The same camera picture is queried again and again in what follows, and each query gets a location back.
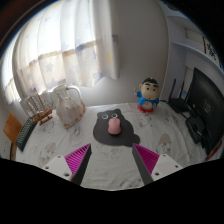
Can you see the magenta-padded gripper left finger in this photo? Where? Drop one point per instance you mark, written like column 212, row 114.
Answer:
column 77, row 158

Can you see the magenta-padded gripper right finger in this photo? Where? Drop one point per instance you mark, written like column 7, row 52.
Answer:
column 146, row 158

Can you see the pink computer mouse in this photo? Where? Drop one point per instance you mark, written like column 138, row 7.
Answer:
column 114, row 126

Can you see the black cat-shaped mouse pad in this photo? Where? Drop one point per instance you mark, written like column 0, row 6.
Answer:
column 101, row 131

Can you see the white printed tablecloth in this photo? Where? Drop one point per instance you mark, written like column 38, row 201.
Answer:
column 166, row 133

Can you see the large white conch shell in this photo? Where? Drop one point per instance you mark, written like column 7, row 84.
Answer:
column 68, row 111

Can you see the wooden model sailing ship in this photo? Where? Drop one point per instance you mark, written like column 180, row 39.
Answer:
column 41, row 116

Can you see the black box device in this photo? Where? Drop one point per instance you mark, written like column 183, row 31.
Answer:
column 195, row 128

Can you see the cartoon boy figurine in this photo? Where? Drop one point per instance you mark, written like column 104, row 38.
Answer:
column 148, row 96

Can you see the black router with antennas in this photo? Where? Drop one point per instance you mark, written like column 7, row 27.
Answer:
column 178, row 105

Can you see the white radiator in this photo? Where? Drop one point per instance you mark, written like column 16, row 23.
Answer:
column 50, row 96

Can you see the wooden chair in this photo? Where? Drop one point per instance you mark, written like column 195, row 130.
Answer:
column 11, row 128

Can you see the black monitor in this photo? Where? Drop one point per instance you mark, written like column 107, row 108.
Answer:
column 208, row 103

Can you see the white star-print curtain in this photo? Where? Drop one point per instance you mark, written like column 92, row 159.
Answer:
column 66, row 43

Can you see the white wall shelf unit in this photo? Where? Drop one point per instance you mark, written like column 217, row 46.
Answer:
column 193, row 43

